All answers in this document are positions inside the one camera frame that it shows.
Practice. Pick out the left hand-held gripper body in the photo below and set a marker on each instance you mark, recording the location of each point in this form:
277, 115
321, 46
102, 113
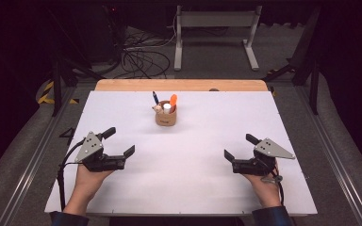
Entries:
90, 147

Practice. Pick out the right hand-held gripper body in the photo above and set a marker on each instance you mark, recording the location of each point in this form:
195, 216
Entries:
271, 149

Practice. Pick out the wooden pen holder cup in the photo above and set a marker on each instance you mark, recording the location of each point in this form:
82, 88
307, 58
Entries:
166, 120

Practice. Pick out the blue pen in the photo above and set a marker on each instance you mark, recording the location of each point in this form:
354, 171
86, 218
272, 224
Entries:
155, 98

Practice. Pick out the orange pink highlighter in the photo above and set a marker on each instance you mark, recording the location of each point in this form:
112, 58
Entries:
173, 100

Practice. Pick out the person's left hand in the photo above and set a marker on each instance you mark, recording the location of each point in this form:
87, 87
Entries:
88, 183

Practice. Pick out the person's right hand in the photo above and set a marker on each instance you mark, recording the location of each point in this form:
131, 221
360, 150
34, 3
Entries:
265, 191

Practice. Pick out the grey metal clip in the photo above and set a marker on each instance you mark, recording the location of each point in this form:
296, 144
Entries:
271, 179

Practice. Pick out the white board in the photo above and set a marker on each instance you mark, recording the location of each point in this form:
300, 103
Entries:
182, 163

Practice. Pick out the yellow black hazard tape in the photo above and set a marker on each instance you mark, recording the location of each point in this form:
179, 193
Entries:
45, 97

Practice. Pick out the black tripod stand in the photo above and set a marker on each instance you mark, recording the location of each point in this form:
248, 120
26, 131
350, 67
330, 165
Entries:
56, 81

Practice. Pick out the black slanted stand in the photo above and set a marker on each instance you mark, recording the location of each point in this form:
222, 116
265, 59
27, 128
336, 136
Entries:
314, 81

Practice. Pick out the wooden table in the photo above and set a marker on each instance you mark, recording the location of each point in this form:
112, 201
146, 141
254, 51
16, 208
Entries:
179, 85

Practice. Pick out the black computer tower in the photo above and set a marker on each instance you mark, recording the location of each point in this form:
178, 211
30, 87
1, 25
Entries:
105, 34

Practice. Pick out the aluminium rail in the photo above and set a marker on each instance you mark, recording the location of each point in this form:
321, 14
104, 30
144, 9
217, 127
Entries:
336, 163
34, 163

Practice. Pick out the grey metal table frame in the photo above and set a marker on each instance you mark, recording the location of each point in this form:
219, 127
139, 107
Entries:
217, 19

